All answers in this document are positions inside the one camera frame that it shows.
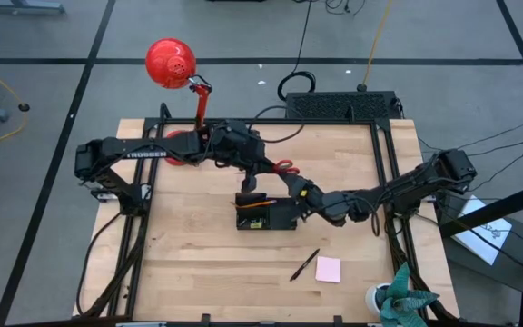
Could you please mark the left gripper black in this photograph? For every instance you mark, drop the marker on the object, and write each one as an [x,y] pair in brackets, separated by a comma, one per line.
[245,150]

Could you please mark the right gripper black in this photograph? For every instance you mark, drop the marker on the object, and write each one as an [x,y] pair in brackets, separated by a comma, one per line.
[313,202]

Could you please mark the orange pencil pink eraser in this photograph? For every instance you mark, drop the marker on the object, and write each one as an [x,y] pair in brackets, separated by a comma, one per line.
[257,204]

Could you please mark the small binder clip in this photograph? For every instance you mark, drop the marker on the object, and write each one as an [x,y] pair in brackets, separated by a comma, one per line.
[244,222]

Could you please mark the black pen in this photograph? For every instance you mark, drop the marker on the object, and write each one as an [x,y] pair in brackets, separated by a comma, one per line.
[304,264]

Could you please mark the pink sticky note pad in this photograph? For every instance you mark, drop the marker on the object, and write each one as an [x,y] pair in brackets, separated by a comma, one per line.
[328,270]

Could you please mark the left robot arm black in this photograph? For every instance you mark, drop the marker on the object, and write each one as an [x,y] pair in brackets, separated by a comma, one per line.
[152,147]

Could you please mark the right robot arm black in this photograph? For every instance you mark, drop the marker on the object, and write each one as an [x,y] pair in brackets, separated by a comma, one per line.
[402,188]

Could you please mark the black mesh desk organizer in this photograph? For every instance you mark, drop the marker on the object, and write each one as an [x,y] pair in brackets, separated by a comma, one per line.
[284,218]

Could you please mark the black computer tower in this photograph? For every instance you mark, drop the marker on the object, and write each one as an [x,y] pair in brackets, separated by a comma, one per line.
[341,105]

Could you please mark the red desk lamp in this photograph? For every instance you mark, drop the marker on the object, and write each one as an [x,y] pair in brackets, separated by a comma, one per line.
[170,63]

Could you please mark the green plant in white pot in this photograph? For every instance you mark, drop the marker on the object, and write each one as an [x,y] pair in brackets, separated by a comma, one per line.
[400,300]

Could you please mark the white printed board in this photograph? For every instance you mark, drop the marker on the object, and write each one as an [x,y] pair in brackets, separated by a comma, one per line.
[484,231]

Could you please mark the black aluminium table frame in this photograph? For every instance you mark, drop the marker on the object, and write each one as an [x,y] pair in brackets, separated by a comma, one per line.
[334,121]

